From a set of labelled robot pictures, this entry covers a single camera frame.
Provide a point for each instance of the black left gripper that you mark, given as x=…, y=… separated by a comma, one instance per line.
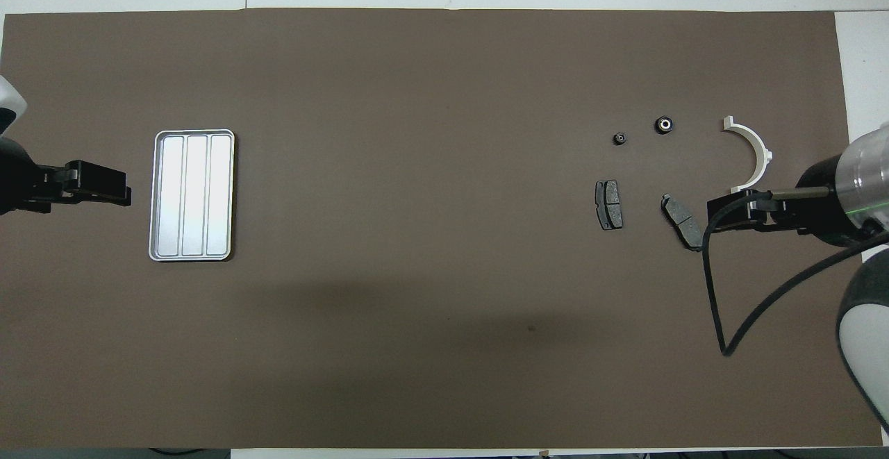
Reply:
x=83, y=176

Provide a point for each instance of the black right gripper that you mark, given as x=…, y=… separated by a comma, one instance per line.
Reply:
x=826, y=209

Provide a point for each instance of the silver metal tray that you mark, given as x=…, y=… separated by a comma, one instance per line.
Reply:
x=191, y=195

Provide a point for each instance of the curved dark brake pad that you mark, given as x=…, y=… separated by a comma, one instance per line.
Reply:
x=684, y=223

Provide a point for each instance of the rectangular dark brake pad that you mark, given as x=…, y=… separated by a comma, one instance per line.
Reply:
x=609, y=204

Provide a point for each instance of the brown table mat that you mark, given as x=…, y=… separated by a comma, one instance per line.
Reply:
x=444, y=348

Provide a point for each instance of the white semicircular bracket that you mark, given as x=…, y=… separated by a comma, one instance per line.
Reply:
x=760, y=146

